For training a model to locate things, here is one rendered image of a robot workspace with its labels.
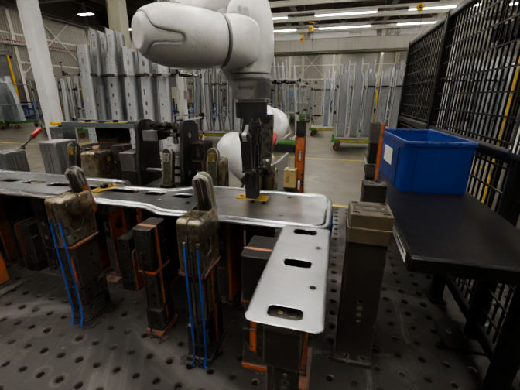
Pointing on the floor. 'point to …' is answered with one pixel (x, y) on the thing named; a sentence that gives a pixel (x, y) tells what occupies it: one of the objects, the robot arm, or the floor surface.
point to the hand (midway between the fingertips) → (252, 183)
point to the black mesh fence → (480, 304)
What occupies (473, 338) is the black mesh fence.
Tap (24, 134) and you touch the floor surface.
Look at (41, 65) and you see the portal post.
